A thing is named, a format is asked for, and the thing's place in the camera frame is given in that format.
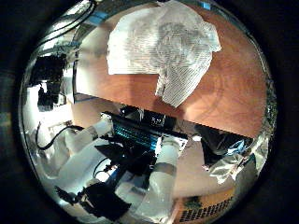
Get white red-striped shirt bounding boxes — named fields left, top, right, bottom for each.
left=106, top=1, right=222, bottom=108

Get black plastic bag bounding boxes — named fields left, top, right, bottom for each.
left=194, top=124, right=253, bottom=166

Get orange perforated panel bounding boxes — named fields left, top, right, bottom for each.
left=174, top=188, right=236, bottom=223

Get black box device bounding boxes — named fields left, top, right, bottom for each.
left=54, top=181, right=132, bottom=222

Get black overhead cable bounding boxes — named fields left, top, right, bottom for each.
left=40, top=0, right=97, bottom=45

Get aluminium frame rail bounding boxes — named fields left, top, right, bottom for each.
left=74, top=8, right=107, bottom=35

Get black control box blue lights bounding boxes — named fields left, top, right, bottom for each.
left=101, top=110, right=188, bottom=157

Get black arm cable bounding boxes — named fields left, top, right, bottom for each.
left=36, top=122, right=85, bottom=150

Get black looped cable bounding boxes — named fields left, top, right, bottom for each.
left=93, top=157, right=110, bottom=179

